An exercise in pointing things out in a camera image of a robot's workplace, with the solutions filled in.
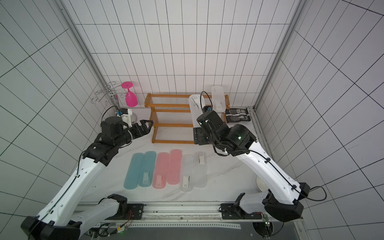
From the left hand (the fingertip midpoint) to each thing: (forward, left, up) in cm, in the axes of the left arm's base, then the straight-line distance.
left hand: (146, 127), depth 73 cm
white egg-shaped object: (-19, -62, -28) cm, 71 cm away
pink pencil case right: (-9, -12, -27) cm, 31 cm away
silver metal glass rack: (+27, +28, +1) cm, 39 cm away
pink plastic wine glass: (+32, +21, -12) cm, 40 cm away
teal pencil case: (-12, +4, -28) cm, 31 cm away
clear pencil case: (-18, -20, -26) cm, 38 cm away
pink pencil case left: (-11, -4, -29) cm, 31 cm away
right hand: (-7, -24, +5) cm, 26 cm away
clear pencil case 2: (+21, -38, 0) cm, 43 cm away
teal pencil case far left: (-15, +12, -29) cm, 35 cm away
